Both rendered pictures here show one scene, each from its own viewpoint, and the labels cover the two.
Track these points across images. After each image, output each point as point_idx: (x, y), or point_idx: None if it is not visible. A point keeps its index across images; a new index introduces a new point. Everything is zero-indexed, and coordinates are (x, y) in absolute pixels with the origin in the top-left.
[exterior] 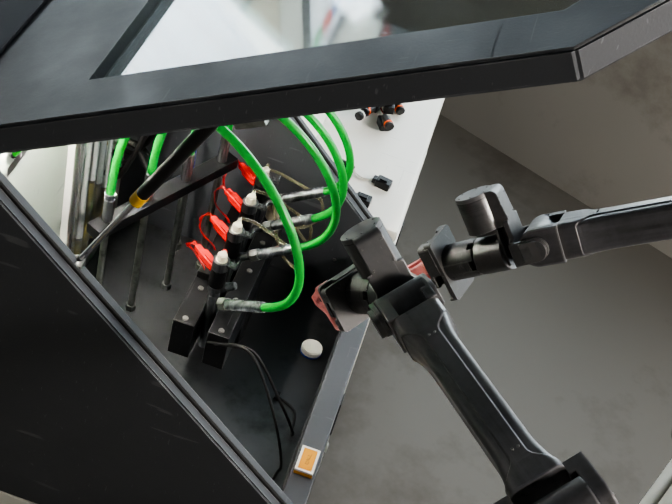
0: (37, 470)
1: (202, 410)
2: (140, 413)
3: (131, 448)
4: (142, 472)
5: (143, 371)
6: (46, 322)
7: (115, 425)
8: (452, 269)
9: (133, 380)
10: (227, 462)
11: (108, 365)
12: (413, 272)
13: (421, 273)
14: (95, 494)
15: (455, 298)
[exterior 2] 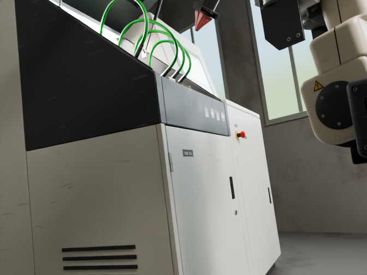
0: (57, 119)
1: (105, 37)
2: (83, 50)
3: (84, 74)
4: (91, 85)
5: (80, 26)
6: (48, 30)
7: (77, 65)
8: (204, 1)
9: (77, 34)
10: (117, 51)
11: (69, 34)
12: (195, 19)
13: (197, 14)
14: (78, 116)
15: (209, 10)
